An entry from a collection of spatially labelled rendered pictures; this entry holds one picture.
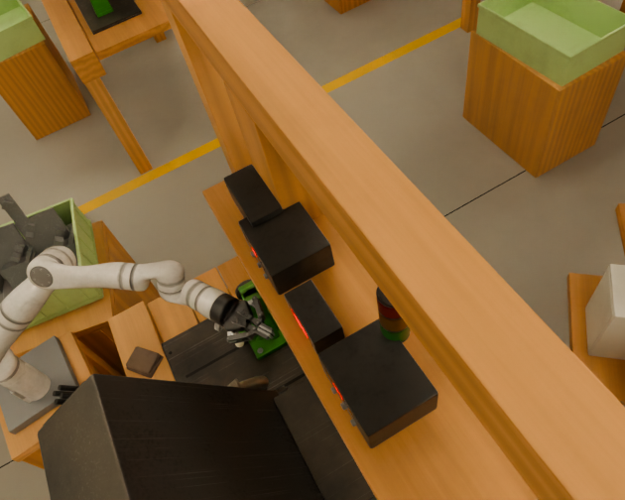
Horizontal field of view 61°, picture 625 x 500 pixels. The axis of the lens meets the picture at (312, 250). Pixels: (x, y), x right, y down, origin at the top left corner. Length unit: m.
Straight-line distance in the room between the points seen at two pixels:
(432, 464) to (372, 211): 0.45
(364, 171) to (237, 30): 0.40
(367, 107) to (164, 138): 1.45
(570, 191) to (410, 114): 1.12
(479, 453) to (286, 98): 0.62
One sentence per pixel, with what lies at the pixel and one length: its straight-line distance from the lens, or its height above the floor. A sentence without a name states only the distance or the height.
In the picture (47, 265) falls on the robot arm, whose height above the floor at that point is 1.45.
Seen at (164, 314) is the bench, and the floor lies 0.88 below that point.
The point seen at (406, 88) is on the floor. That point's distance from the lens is 3.85.
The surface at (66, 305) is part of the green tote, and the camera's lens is 2.21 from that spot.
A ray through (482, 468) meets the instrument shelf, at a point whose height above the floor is 1.54.
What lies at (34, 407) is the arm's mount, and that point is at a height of 0.88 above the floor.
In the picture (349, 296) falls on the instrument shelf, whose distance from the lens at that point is 1.02.
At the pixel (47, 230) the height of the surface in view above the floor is 0.97.
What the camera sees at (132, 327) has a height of 0.90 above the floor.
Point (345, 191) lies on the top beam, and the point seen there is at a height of 1.94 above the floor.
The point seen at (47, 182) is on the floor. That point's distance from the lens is 4.14.
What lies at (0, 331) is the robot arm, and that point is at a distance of 1.67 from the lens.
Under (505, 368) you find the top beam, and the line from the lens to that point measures 0.53.
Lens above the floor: 2.43
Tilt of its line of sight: 54 degrees down
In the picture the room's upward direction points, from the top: 16 degrees counter-clockwise
